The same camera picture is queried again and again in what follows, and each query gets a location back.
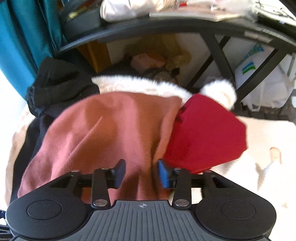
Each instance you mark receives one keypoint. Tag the rust orange garment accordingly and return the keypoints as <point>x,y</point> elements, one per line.
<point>99,131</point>

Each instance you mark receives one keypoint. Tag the black garment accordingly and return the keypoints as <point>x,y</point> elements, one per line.
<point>59,84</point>

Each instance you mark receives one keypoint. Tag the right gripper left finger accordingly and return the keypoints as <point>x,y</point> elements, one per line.
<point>99,182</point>

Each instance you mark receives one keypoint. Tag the teal curtain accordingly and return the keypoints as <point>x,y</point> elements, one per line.
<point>30,32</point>

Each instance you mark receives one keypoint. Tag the white plastic bag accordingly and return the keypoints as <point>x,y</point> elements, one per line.
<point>266,78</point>

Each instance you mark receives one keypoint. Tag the black desk frame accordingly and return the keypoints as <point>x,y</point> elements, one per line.
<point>240,28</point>

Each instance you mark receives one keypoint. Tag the white cloth bundle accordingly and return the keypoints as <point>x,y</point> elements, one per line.
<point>121,10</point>

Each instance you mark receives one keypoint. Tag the red santa hat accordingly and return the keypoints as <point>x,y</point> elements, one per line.
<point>206,133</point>

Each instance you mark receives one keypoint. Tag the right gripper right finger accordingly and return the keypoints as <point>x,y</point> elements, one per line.
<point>182,182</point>

